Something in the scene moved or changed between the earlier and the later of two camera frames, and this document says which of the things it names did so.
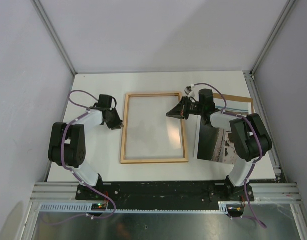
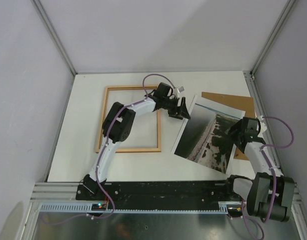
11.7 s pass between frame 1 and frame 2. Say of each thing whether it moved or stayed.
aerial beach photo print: moved
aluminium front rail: stayed
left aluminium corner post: stayed
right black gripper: moved
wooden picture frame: moved
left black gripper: moved
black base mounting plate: stayed
